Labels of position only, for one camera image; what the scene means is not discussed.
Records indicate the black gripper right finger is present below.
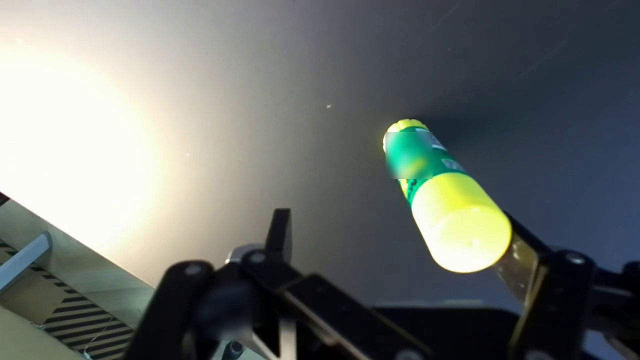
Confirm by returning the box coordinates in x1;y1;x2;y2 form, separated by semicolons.
495;217;553;304

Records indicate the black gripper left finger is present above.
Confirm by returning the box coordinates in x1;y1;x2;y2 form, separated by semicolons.
265;208;292;263

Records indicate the green yellow glue stick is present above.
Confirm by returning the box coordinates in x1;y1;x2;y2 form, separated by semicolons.
383;118;513;274

